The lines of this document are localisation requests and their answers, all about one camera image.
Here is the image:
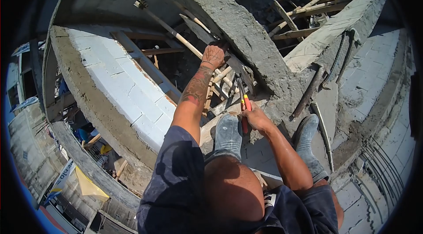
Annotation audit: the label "red handled pincers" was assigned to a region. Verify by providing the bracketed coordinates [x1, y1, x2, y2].
[235, 73, 252, 135]

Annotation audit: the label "person's legs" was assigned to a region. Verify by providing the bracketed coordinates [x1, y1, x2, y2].
[202, 112, 345, 234]

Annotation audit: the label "dark wooden formwork board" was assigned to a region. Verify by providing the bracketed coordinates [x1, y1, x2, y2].
[179, 13, 256, 96]

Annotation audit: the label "blue white banner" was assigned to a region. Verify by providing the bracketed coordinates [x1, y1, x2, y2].
[42, 159, 77, 206]

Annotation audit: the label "person's right hand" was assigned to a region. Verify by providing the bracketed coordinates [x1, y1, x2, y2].
[240, 100, 275, 136]

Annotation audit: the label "bent steel rebar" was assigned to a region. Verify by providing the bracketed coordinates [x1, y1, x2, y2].
[321, 31, 347, 90]
[335, 29, 361, 84]

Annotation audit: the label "person's right fingers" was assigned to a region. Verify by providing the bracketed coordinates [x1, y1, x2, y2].
[240, 100, 256, 129]

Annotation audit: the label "person's left fingers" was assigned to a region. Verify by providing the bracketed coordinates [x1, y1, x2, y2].
[211, 40, 231, 63]

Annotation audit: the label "long bamboo pole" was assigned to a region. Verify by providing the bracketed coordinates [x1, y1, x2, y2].
[134, 0, 239, 94]

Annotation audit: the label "grey concrete beam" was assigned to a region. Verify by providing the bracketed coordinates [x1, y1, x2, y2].
[145, 0, 299, 102]

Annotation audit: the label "thin wooden edge plank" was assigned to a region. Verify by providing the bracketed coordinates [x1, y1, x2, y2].
[310, 102, 334, 172]

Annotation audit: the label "wooden scaffold frame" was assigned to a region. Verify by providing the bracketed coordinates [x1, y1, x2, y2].
[259, 0, 365, 42]

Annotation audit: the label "wooden window frame board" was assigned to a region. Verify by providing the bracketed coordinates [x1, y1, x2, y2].
[110, 31, 186, 104]

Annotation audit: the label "person's left hand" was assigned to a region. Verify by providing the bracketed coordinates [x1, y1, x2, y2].
[200, 40, 231, 71]

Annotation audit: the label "notched bamboo pole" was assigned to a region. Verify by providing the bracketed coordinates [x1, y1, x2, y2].
[202, 77, 216, 118]

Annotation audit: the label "rusty steel rebar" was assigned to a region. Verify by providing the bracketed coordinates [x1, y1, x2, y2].
[289, 65, 326, 121]

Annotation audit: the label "person's body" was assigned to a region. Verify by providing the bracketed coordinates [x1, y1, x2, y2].
[136, 125, 266, 234]

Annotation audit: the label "yellow tarp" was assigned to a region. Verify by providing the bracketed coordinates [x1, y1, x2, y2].
[74, 166, 110, 203]

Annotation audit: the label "pale wooden log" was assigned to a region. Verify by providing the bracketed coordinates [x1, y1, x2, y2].
[199, 99, 268, 155]

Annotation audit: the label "thin bamboo pole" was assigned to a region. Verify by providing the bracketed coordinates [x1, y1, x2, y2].
[171, 0, 212, 34]

